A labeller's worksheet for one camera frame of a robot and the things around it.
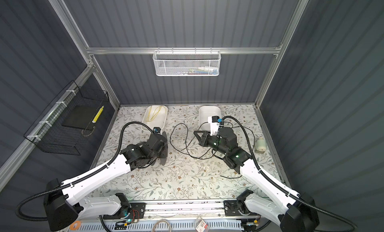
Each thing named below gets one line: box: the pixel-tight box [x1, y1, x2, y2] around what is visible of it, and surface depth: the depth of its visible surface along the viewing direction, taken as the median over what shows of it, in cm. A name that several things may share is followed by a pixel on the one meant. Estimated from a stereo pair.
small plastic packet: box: [193, 216, 210, 232], surface depth 69 cm
